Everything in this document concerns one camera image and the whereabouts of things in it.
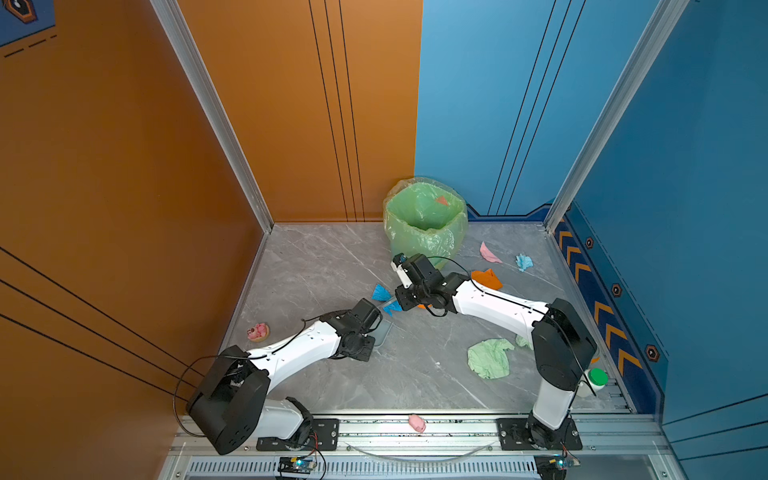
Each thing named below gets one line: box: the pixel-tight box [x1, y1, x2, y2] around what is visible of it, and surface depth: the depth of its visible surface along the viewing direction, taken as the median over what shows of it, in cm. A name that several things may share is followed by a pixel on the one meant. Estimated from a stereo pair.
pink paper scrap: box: [480, 241, 503, 264], surface depth 114 cm
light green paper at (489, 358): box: [467, 338, 515, 379], surface depth 86 cm
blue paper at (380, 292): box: [371, 284, 392, 302], surface depth 101 cm
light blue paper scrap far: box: [515, 253, 534, 272], surface depth 110 cm
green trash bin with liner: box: [383, 177, 469, 260], surface depth 94 cm
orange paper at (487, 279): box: [471, 269, 503, 290], surface depth 104 cm
